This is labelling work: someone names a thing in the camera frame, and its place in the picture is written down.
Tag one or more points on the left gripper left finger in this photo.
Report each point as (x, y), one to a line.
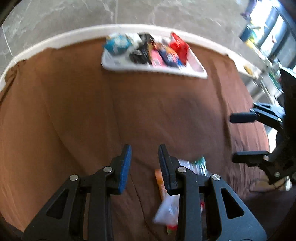
(62, 217)

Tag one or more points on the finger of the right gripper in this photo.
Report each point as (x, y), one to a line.
(261, 162)
(267, 114)

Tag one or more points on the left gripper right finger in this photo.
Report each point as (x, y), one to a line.
(227, 217)

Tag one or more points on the green clear seed packet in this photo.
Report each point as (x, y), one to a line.
(197, 166)

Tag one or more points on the clear white sausage packet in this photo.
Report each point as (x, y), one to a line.
(164, 214)

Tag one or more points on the red snack bag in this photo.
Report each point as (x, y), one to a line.
(180, 47)

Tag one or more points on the blue orange snack packet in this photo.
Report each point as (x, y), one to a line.
(169, 56)

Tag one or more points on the pink Pororo packet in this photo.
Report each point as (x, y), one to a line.
(156, 59)

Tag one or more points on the black snack packet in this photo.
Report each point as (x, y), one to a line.
(142, 55)

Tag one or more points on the panda blue snack packet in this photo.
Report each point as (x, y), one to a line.
(117, 45)

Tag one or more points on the red fruit candy packet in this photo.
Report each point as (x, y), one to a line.
(170, 228)

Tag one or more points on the yellow sponge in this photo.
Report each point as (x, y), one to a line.
(248, 70)

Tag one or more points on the blue hanging towel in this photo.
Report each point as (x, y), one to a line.
(246, 33)

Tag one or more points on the brown tablecloth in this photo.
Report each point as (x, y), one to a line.
(62, 113)

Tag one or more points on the purple hanging tool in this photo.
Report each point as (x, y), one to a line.
(250, 7)

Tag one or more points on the white plastic tray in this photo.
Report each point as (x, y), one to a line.
(193, 67)

